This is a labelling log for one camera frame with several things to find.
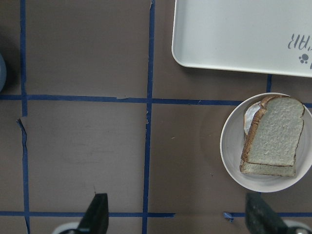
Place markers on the bread slice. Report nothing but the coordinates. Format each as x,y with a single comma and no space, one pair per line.
274,132
268,170

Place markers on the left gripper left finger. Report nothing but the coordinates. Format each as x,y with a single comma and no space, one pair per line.
95,220

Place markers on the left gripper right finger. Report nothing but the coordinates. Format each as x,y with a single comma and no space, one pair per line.
260,218

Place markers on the white rectangular tray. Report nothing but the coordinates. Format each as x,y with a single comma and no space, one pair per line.
260,36

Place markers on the white round plate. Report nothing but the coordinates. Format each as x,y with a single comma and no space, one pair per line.
231,146

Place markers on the blue bowl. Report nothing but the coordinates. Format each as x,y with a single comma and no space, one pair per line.
3,72

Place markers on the fried egg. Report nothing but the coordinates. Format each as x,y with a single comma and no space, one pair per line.
248,116

